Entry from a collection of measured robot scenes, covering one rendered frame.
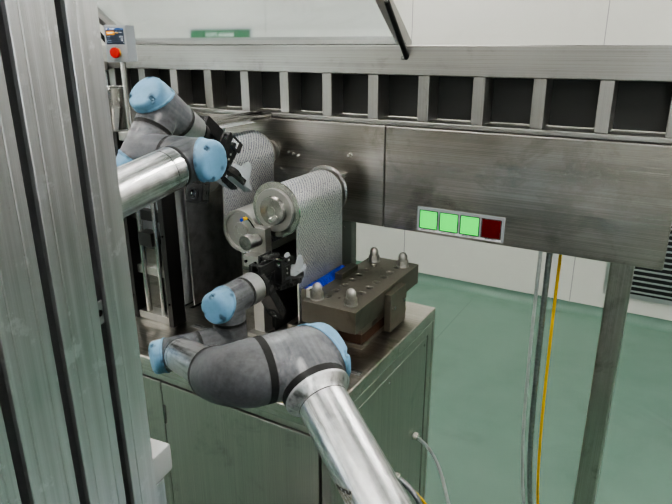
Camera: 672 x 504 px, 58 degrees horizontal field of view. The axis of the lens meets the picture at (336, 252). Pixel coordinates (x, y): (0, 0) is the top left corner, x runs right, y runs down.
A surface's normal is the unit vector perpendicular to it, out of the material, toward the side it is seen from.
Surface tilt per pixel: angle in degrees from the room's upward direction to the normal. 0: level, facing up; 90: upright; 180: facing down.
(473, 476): 0
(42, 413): 90
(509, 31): 90
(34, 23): 90
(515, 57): 90
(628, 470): 0
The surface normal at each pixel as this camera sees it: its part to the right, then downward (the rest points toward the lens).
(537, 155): -0.50, 0.29
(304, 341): 0.18, -0.77
